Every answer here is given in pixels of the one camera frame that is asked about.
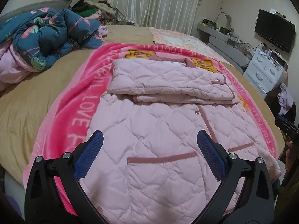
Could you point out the black flat television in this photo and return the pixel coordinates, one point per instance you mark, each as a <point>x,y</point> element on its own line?
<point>273,30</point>

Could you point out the dark clothes heap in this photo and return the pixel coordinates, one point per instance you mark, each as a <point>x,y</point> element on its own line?
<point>271,100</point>

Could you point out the black electronics box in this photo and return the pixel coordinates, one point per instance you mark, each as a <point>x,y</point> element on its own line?
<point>279,58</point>

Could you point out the grey quilted headboard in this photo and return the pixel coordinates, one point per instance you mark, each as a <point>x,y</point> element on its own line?
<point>23,10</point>

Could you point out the pink quilted jacket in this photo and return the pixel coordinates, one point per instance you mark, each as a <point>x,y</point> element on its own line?
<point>163,133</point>

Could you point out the white curtain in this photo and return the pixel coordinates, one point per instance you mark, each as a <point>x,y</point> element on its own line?
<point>177,4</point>
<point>130,2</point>

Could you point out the lilac cloth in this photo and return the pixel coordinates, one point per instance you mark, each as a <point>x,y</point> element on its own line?
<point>286,100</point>

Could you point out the grey desk with clutter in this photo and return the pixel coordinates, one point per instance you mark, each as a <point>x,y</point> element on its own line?
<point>233,40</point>

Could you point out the white bed base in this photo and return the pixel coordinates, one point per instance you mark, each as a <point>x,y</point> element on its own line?
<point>14,191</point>

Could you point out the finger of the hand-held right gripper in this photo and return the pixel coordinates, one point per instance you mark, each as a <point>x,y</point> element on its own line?
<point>284,118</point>
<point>289,130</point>

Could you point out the peach patterned mat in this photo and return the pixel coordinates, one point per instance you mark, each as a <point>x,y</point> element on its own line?
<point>175,38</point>

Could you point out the pink printed blanket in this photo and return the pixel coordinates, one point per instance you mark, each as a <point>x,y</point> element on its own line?
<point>70,112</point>

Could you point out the person's right hand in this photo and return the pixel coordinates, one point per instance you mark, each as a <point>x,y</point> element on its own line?
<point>292,156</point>

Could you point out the white drawer cabinet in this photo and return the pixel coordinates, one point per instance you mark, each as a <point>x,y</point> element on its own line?
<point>259,67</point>

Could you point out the grey padded panel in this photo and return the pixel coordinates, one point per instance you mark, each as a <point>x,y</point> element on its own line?
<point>229,53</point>

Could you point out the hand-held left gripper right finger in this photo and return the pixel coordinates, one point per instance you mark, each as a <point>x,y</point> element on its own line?
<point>211,156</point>

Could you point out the blue floral duvet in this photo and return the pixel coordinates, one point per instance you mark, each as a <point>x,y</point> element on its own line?
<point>46,37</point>

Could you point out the round bed with tan sheet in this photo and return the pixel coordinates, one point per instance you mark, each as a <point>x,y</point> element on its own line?
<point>35,98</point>

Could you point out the pile of folded clothes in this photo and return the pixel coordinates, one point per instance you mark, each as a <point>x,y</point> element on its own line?
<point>88,11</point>

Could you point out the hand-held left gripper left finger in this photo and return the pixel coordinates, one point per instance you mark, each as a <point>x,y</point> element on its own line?
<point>90,155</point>

